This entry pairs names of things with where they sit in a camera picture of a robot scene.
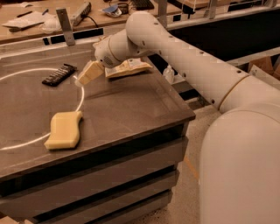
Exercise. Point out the blue white small object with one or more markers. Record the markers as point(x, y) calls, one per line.
point(112, 11)

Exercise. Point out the black keyboard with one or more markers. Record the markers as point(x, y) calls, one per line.
point(142, 5)

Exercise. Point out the grey power strip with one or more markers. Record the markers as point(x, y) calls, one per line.
point(81, 13)

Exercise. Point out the grey metal bracket left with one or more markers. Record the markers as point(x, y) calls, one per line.
point(65, 26)

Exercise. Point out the clear sanitizer bottle left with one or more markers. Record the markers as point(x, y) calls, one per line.
point(169, 74)

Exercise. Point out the white crumpled mask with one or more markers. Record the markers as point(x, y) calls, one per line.
point(51, 25)

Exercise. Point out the yellow sponge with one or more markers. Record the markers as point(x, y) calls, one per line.
point(65, 132)

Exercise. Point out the white papers on desk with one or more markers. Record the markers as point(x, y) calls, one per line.
point(32, 18)

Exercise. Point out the black rxbar chocolate bar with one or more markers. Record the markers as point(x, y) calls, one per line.
point(55, 78)

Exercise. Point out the grey drawer cabinet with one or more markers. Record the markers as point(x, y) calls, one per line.
point(132, 137)

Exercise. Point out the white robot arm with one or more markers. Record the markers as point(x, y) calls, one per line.
point(239, 168)

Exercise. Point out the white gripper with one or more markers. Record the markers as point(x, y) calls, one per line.
point(103, 54)

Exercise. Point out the grey metal post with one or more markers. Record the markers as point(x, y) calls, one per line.
point(162, 12)

